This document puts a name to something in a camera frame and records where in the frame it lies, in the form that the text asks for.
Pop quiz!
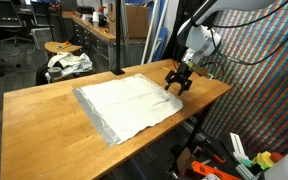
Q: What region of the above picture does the yellow pencil on table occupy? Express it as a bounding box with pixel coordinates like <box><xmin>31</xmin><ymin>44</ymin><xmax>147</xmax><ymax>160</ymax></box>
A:
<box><xmin>160</xmin><ymin>67</ymin><xmax>171</xmax><ymax>71</ymax></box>

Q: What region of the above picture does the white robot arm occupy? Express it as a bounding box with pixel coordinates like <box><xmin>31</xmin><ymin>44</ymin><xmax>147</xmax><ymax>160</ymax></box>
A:
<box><xmin>165</xmin><ymin>0</ymin><xmax>276</xmax><ymax>95</ymax></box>

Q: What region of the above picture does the black table leg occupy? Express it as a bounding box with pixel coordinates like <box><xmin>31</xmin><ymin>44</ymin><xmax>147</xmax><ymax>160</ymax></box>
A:
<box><xmin>170</xmin><ymin>104</ymin><xmax>212</xmax><ymax>173</ymax></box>

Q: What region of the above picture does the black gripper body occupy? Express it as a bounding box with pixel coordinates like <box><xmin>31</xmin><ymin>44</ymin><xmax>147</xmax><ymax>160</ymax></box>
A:
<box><xmin>176</xmin><ymin>63</ymin><xmax>192</xmax><ymax>81</ymax></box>

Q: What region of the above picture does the cardboard box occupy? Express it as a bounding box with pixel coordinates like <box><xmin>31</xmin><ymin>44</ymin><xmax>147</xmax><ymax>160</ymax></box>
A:
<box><xmin>108</xmin><ymin>3</ymin><xmax>149</xmax><ymax>38</ymax></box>

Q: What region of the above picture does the black office chair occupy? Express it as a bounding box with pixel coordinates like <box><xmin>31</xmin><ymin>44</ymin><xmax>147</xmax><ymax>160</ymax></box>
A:
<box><xmin>0</xmin><ymin>0</ymin><xmax>32</xmax><ymax>46</ymax></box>

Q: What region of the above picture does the yellow green plastic toy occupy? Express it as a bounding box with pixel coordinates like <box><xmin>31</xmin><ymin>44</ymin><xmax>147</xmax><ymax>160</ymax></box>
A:
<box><xmin>252</xmin><ymin>151</ymin><xmax>274</xmax><ymax>169</ymax></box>

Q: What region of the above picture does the wrist camera gold block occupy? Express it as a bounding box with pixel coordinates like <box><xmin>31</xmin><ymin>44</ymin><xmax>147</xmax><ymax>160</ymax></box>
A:
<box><xmin>186</xmin><ymin>61</ymin><xmax>213</xmax><ymax>80</ymax></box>

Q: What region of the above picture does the black camera pole stand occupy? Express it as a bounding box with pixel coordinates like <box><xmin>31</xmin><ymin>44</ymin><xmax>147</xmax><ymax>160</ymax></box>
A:
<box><xmin>111</xmin><ymin>0</ymin><xmax>125</xmax><ymax>75</ymax></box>

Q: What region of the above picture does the grey tape roll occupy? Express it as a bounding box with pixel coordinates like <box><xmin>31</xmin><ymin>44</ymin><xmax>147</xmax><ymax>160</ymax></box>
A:
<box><xmin>48</xmin><ymin>67</ymin><xmax>62</xmax><ymax>78</ymax></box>

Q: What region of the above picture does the wooden workbench with drawers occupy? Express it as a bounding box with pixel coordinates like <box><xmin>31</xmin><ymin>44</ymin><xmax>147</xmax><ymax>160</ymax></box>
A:
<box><xmin>71</xmin><ymin>15</ymin><xmax>144</xmax><ymax>72</ymax></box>

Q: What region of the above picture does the white towel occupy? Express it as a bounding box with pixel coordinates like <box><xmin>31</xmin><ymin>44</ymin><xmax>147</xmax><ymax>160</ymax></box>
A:
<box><xmin>73</xmin><ymin>74</ymin><xmax>183</xmax><ymax>146</ymax></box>

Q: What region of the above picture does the small round wooden table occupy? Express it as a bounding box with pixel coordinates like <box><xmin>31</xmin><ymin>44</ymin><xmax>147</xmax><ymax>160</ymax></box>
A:
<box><xmin>45</xmin><ymin>42</ymin><xmax>81</xmax><ymax>53</ymax></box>

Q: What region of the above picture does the crumpled white cloth pile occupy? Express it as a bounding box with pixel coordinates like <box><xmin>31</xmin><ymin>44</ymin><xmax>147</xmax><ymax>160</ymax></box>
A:
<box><xmin>47</xmin><ymin>52</ymin><xmax>93</xmax><ymax>75</ymax></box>

